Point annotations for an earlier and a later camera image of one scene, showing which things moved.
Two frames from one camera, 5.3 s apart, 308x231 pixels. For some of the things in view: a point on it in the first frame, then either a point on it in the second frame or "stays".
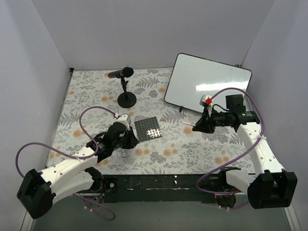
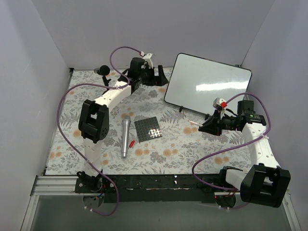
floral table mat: x=96 y=98 stays
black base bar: x=177 y=188 stays
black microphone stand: x=126 y=99 → x=106 y=81
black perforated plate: x=147 y=129 stays
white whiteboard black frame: x=192 y=77 stays
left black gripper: x=127 y=139 → x=152 y=77
